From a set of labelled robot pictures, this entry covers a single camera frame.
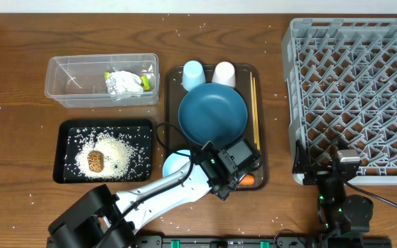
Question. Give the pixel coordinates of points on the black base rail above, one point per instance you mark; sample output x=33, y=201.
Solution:
x=159, y=242

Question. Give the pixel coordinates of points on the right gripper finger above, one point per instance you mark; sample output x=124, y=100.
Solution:
x=341, y=144
x=301, y=160

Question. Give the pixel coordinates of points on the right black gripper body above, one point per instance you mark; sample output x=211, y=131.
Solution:
x=317, y=175

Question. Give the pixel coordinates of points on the clear plastic container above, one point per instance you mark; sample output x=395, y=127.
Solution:
x=103, y=80

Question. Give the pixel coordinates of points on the wooden chopstick right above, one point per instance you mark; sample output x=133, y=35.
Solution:
x=255, y=105

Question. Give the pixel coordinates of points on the light blue cup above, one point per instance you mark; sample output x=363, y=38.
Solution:
x=193, y=75

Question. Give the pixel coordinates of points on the dark blue plate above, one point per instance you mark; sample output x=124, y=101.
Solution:
x=213, y=112

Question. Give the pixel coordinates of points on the orange carrot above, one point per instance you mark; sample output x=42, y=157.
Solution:
x=248, y=179

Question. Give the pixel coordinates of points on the brown mushroom food scrap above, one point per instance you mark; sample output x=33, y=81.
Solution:
x=95, y=161

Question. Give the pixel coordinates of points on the dark brown serving tray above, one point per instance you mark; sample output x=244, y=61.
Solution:
x=175, y=92

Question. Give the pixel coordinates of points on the pile of white rice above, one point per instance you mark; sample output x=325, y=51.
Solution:
x=126, y=152

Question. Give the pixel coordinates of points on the wooden chopstick left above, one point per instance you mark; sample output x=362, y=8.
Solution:
x=253, y=107

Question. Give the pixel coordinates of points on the grey dishwasher rack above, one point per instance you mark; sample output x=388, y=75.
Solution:
x=341, y=75

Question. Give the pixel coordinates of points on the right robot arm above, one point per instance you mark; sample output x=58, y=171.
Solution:
x=346, y=217

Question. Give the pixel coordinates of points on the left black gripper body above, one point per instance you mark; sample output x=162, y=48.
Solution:
x=237, y=177

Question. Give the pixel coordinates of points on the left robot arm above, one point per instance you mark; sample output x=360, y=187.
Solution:
x=102, y=219

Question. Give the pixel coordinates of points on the black plastic tray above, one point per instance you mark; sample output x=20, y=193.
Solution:
x=67, y=125

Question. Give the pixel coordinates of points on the wooden chopstick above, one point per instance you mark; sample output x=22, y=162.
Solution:
x=255, y=105

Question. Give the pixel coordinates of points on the white cup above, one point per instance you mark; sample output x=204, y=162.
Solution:
x=224, y=74

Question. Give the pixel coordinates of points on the light blue bowl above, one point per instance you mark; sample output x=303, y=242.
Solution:
x=175, y=161

